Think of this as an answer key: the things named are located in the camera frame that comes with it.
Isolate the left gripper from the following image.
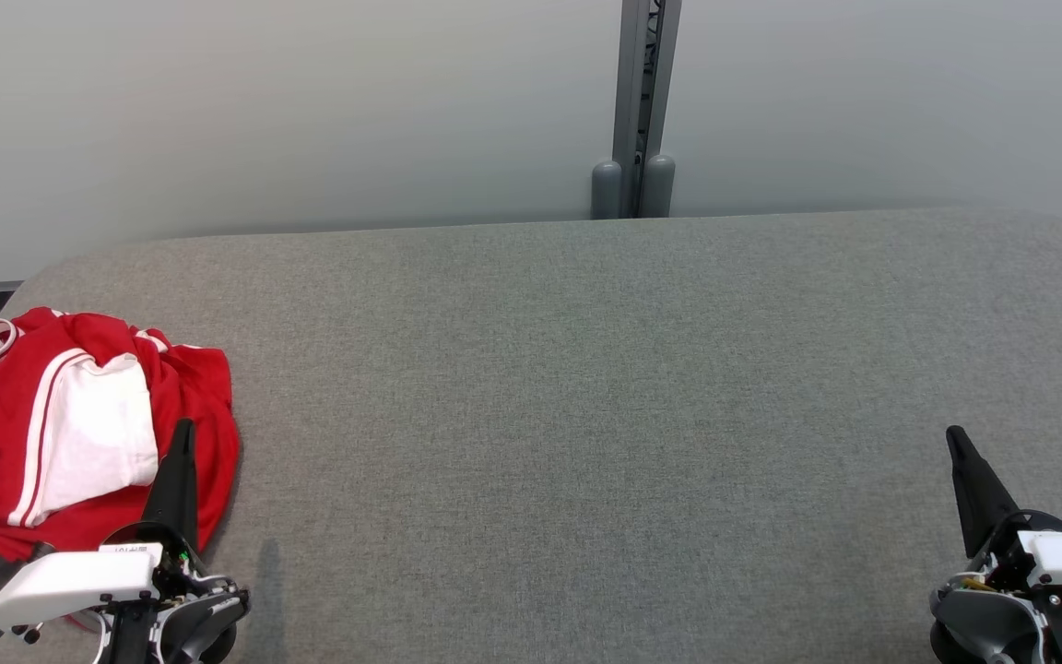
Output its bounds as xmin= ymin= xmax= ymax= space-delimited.
xmin=93 ymin=419 xmax=252 ymax=664

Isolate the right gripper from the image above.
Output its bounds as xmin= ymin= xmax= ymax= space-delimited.
xmin=929 ymin=425 xmax=1062 ymax=664

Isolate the red Bulls basketball jersey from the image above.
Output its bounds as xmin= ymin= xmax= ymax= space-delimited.
xmin=0 ymin=307 xmax=242 ymax=554

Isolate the grey metal partition post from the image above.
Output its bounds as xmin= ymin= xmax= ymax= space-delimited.
xmin=612 ymin=0 xmax=683 ymax=219

